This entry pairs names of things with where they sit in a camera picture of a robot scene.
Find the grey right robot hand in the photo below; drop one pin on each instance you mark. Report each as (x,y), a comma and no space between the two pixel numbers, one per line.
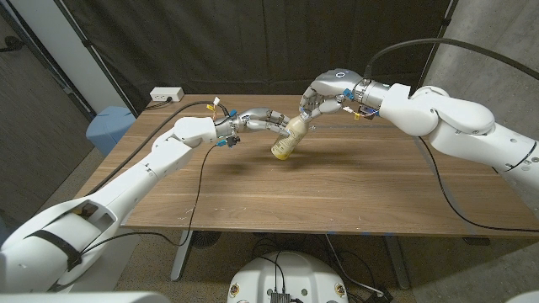
(337,82)

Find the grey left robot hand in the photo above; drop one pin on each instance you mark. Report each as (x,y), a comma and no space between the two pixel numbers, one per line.
(257,115)

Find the beige drink bottle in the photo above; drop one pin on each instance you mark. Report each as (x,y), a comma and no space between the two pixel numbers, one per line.
(288,139)

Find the silver bottle cap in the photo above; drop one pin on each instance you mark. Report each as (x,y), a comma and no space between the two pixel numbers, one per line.
(304,119)

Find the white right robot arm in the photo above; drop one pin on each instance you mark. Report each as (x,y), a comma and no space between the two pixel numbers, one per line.
(455,122)

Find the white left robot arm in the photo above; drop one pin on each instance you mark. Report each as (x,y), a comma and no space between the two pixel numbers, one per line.
(139,177)

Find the black backdrop curtain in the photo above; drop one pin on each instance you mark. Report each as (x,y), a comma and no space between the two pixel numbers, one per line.
(210,42)

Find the white power strip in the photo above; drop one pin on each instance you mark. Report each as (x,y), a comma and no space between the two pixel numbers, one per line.
(166,94)

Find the black backdrop stand pole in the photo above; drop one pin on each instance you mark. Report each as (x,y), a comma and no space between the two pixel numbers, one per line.
(97,59)
(436,46)

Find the round black floor grille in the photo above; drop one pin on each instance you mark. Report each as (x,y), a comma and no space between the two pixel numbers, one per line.
(206,240)

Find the light blue bin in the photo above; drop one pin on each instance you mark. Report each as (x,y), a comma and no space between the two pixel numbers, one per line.
(109,126)

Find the grey table leg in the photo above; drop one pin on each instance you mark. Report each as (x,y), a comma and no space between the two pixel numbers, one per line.
(398,261)
(182,252)

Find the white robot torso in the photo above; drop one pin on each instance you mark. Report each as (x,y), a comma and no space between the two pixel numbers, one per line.
(290,273)

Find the black power adapter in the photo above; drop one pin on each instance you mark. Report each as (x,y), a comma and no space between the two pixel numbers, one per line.
(379,296)

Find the person in blue jeans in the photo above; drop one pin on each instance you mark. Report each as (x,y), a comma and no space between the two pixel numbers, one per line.
(3,235)

